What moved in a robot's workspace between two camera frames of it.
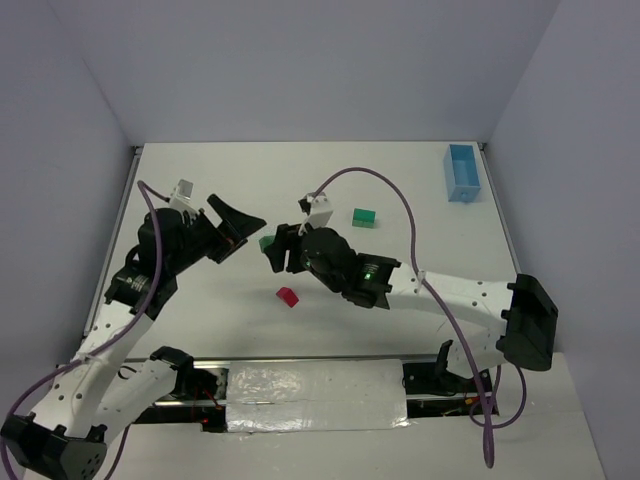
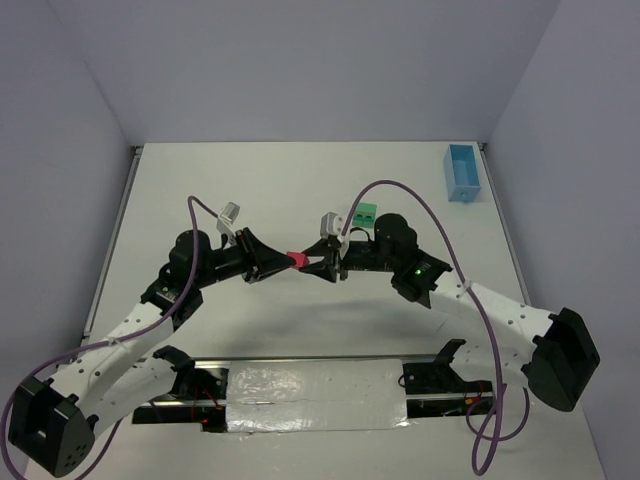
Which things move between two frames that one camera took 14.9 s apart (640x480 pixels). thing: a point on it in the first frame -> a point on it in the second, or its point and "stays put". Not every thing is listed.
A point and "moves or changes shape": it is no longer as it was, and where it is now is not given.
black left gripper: (220, 239) -> (249, 255)
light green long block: (266, 241) moves or changes shape
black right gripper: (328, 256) -> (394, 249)
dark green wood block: (363, 218) stays put
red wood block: (288, 296) moves or changes shape
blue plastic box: (461, 173) stays put
